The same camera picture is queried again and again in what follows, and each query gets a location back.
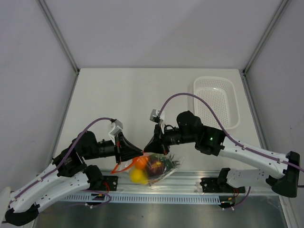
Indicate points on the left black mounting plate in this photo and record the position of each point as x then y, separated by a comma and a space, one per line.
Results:
108, 184

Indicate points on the orange fruit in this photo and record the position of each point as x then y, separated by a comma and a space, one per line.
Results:
141, 162

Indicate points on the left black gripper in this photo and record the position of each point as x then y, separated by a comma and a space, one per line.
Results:
128, 150

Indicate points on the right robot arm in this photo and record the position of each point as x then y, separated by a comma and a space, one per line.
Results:
276, 171

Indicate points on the clear zip top bag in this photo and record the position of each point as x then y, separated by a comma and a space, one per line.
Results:
124, 168

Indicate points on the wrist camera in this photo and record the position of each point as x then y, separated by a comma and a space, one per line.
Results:
158, 118
114, 128

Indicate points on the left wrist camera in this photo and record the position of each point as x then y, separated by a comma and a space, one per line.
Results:
114, 128

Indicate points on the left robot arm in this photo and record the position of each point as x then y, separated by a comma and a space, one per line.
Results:
67, 174

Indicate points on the white perforated basket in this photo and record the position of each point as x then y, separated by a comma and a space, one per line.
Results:
219, 93

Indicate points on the aluminium frame post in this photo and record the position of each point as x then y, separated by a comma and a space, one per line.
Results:
272, 24
58, 34

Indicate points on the toy pineapple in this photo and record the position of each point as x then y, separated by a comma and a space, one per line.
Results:
171, 162

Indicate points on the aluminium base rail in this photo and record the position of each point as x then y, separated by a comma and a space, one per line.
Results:
188, 182

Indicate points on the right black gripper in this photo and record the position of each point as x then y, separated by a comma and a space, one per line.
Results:
156, 145

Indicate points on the left aluminium frame post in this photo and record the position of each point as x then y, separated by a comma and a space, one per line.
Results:
58, 34

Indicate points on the right aluminium frame post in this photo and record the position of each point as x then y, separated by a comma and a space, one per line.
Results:
272, 24

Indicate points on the black mounting plate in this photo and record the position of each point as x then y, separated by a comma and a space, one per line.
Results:
210, 185
108, 184

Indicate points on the white slotted cable duct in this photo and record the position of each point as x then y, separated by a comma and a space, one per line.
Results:
143, 198

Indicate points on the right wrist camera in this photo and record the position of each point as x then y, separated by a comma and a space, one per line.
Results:
158, 118

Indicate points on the dark red apple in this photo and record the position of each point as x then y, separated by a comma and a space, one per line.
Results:
154, 168

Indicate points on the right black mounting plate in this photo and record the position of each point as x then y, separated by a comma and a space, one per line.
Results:
210, 185

